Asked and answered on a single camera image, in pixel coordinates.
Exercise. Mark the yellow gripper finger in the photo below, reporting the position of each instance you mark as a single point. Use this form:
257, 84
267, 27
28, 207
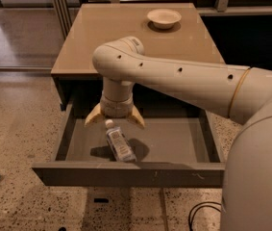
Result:
95, 116
134, 117

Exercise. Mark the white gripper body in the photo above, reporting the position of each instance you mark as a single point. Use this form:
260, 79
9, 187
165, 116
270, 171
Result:
116, 108

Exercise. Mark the blue plastic bottle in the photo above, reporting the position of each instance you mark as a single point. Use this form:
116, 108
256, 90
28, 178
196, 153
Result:
119, 145

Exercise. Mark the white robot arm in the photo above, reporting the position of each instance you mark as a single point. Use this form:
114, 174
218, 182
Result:
240, 93

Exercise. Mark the open grey top drawer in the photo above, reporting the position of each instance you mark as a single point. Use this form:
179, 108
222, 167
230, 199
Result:
178, 148

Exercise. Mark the grey cabinet with counter top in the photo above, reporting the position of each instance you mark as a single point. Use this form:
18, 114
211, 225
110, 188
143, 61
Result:
96, 24

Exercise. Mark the white ceramic bowl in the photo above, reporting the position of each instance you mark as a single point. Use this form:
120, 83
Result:
164, 18

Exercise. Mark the metal window frame rail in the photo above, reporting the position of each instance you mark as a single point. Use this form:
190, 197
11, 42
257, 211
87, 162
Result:
63, 15

